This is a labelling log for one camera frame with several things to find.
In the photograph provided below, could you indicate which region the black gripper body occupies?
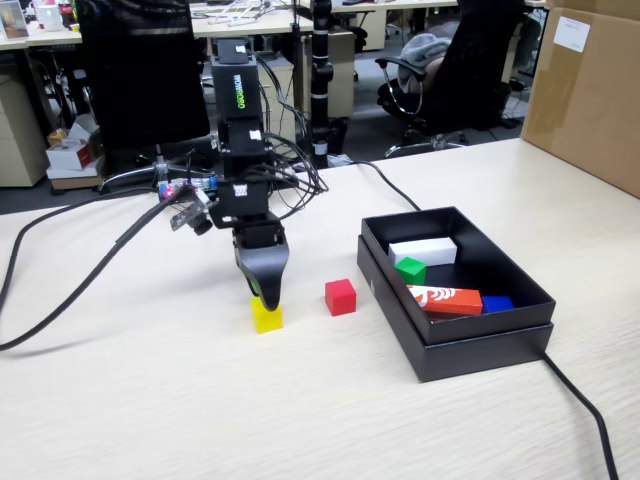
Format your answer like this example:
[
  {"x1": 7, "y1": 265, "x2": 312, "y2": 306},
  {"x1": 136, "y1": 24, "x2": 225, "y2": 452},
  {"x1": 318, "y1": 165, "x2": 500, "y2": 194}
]
[{"x1": 209, "y1": 212, "x2": 290, "y2": 251}]

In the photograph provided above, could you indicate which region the yellow wooden cube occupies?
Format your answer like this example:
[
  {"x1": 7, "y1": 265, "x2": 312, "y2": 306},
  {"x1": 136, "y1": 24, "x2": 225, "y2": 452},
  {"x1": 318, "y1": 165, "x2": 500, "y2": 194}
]
[{"x1": 250, "y1": 297, "x2": 284, "y2": 334}]

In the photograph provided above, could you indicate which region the red wooden cube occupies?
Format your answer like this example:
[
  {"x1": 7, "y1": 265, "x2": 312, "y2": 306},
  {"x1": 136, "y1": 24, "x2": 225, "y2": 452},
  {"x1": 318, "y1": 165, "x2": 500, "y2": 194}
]
[{"x1": 324, "y1": 279, "x2": 358, "y2": 317}]

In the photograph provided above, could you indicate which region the green wooden cube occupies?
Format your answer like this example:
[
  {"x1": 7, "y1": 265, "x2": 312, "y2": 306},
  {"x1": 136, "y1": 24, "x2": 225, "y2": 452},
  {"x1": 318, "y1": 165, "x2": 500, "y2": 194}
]
[{"x1": 393, "y1": 256, "x2": 428, "y2": 287}]

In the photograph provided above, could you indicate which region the black box tray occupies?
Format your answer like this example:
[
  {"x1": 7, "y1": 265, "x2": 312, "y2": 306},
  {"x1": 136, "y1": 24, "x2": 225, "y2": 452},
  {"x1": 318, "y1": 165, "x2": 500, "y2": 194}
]
[{"x1": 360, "y1": 205, "x2": 557, "y2": 346}]

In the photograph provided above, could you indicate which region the black open box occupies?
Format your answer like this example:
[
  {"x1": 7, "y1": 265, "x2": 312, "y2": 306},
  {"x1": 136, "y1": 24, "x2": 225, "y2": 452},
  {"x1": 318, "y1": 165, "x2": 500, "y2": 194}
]
[{"x1": 356, "y1": 234, "x2": 555, "y2": 384}]

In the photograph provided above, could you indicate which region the large cardboard box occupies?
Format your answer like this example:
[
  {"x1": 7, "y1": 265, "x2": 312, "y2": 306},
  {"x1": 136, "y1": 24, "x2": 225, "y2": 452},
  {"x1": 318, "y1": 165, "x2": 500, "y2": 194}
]
[{"x1": 519, "y1": 0, "x2": 640, "y2": 199}]

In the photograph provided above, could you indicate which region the controller circuit board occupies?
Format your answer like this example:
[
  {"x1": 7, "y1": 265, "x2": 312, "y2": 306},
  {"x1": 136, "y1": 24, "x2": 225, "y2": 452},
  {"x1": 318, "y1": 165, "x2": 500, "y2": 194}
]
[{"x1": 157, "y1": 174, "x2": 221, "y2": 206}]

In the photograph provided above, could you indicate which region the black pole with white rings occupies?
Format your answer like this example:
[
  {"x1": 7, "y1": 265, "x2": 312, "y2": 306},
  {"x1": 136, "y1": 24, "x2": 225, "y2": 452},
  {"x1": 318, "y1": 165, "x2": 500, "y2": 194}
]
[{"x1": 308, "y1": 0, "x2": 349, "y2": 169}]

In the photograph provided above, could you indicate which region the beige drawer cabinet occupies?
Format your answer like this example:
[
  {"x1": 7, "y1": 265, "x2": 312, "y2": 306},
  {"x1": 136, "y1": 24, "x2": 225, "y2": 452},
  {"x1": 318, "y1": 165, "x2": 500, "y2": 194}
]
[{"x1": 257, "y1": 54, "x2": 297, "y2": 161}]

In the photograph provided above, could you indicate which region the white rectangular block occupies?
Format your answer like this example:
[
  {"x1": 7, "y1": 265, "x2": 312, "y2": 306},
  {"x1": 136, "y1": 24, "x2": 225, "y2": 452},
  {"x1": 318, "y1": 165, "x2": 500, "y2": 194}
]
[{"x1": 388, "y1": 237, "x2": 459, "y2": 269}]

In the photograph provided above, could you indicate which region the tall beige cabinet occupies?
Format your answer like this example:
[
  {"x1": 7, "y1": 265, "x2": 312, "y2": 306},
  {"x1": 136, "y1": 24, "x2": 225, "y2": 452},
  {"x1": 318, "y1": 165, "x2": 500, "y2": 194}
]
[{"x1": 324, "y1": 30, "x2": 360, "y2": 119}]

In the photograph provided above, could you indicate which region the orange printed block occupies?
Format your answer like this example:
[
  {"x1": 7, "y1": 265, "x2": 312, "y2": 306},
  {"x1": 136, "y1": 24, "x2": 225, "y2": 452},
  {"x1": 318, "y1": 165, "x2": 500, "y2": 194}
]
[{"x1": 405, "y1": 283, "x2": 484, "y2": 321}]

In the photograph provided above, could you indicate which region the black mesh office chair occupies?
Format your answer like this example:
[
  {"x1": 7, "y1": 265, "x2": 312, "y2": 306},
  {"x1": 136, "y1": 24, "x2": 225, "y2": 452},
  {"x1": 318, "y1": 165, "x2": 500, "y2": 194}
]
[{"x1": 74, "y1": 0, "x2": 221, "y2": 194}]

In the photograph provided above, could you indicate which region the white and red carton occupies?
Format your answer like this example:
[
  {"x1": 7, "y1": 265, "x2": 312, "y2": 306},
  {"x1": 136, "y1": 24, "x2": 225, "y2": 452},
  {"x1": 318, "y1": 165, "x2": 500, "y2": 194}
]
[{"x1": 46, "y1": 113, "x2": 104, "y2": 172}]

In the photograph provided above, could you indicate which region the white laptop stand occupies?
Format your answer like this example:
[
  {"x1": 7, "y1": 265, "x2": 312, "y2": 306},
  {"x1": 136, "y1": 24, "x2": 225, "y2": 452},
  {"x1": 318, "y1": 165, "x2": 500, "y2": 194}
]
[{"x1": 207, "y1": 0, "x2": 271, "y2": 27}]

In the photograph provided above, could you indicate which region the blue block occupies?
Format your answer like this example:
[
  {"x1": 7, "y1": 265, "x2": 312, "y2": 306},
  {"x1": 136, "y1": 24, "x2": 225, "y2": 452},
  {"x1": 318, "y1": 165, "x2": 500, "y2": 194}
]
[{"x1": 481, "y1": 295, "x2": 515, "y2": 315}]

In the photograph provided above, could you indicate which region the grey cloth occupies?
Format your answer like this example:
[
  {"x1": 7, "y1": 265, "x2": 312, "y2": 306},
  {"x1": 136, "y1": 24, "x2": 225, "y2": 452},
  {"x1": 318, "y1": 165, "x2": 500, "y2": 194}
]
[{"x1": 399, "y1": 32, "x2": 454, "y2": 94}]

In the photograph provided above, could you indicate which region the wide beige cabinet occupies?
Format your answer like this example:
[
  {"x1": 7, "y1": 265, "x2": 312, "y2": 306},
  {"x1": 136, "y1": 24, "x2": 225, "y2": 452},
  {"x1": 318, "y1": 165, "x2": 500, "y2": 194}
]
[{"x1": 0, "y1": 67, "x2": 50, "y2": 189}]

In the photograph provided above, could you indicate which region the black chrome-armed office chair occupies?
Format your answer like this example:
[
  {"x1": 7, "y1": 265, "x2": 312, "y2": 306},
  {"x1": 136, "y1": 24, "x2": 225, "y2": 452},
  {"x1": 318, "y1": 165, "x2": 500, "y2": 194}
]
[{"x1": 374, "y1": 0, "x2": 544, "y2": 159}]

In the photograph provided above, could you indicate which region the white red container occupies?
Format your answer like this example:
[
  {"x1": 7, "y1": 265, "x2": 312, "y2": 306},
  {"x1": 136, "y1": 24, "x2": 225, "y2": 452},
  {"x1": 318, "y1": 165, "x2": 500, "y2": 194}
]
[{"x1": 37, "y1": 3, "x2": 62, "y2": 31}]

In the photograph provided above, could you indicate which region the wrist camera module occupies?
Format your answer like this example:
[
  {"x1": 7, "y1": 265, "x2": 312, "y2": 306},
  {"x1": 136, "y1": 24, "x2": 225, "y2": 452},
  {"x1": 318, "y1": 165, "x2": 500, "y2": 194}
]
[{"x1": 168, "y1": 192, "x2": 217, "y2": 236}]

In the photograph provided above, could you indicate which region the thick black camera cable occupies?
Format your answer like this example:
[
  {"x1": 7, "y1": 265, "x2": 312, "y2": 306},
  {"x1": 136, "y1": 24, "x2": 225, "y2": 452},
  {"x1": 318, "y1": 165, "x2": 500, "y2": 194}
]
[{"x1": 0, "y1": 187, "x2": 176, "y2": 351}]

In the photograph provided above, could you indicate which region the photo frame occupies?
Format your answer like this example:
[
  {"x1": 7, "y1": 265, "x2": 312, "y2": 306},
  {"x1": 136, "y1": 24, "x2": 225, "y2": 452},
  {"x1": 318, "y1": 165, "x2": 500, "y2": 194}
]
[{"x1": 0, "y1": 0, "x2": 30, "y2": 40}]

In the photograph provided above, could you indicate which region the black power cable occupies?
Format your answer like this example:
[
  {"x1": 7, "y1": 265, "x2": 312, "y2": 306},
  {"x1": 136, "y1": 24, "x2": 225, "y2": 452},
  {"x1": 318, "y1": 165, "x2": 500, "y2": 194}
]
[{"x1": 324, "y1": 159, "x2": 621, "y2": 480}]

